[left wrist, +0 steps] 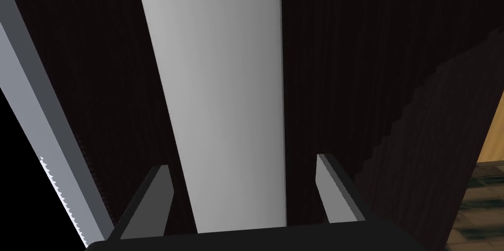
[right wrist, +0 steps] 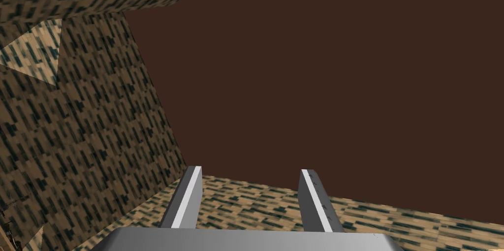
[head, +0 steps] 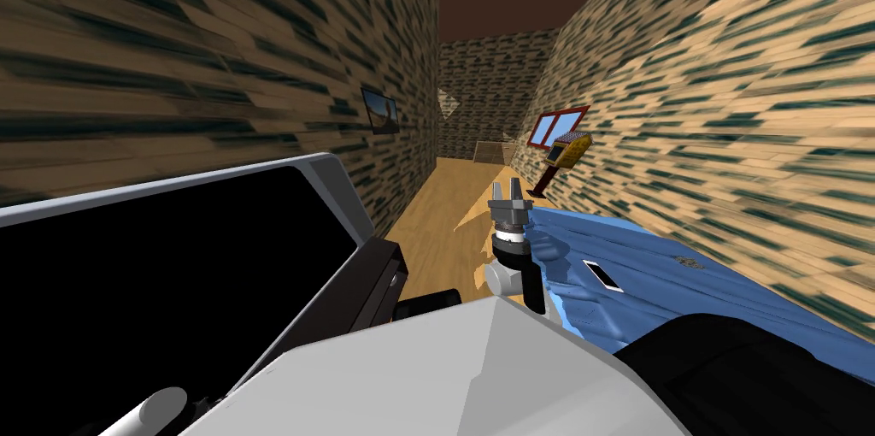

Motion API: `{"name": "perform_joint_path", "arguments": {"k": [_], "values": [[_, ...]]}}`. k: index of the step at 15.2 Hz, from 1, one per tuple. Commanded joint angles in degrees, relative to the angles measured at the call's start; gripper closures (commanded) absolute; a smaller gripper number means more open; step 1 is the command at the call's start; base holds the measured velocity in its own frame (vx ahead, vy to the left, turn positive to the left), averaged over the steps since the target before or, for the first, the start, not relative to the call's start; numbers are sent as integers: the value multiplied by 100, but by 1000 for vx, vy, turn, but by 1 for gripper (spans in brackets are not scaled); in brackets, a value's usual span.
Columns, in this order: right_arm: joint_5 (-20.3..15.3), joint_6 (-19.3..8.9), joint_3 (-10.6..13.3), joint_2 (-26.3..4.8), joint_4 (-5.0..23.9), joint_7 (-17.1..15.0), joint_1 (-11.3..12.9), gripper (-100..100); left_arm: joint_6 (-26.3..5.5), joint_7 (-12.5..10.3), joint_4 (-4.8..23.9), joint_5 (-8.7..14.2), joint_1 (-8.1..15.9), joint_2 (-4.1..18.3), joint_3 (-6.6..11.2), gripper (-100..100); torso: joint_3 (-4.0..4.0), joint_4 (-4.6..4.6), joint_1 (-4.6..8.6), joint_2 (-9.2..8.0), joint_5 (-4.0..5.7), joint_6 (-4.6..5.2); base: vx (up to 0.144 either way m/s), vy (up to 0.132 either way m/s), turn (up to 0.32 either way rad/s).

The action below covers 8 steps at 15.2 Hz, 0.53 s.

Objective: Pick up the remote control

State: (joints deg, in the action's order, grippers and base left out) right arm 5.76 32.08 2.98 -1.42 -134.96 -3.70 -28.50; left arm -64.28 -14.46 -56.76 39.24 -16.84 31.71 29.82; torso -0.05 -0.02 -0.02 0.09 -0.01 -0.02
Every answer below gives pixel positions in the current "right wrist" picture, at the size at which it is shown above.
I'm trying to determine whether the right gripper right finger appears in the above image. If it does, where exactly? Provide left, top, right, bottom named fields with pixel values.
left=297, top=169, right=345, bottom=233

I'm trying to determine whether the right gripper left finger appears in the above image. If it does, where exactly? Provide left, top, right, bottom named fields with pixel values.
left=158, top=165, right=203, bottom=229

